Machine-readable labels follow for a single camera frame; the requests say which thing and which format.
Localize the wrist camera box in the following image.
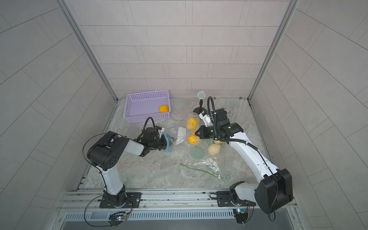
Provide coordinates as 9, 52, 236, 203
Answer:
199, 112, 213, 127
156, 126, 165, 138

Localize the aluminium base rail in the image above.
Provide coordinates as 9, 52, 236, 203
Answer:
57, 188, 300, 222

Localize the purple plastic basket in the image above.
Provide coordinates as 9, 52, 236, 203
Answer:
123, 90, 171, 123

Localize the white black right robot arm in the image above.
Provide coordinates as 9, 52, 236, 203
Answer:
194, 107, 294, 214

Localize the yellow pear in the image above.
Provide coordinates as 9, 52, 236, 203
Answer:
159, 105, 170, 113
186, 134, 200, 146
186, 118, 197, 130

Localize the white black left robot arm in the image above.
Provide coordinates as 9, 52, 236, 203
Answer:
86, 126, 169, 209

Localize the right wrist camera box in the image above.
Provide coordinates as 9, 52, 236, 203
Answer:
199, 112, 213, 127

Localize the green zip-top bag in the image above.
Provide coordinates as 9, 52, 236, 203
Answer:
180, 140, 221, 179

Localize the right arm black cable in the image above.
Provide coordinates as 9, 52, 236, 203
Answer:
206, 96, 274, 222

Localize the blue zip-top bag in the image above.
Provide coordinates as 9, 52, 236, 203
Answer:
163, 112, 200, 153

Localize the black microphone stand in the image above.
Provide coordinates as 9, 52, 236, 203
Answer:
193, 99, 207, 116

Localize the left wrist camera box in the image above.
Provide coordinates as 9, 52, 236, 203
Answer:
156, 126, 165, 138

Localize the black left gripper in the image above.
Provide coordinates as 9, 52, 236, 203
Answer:
149, 136, 177, 151

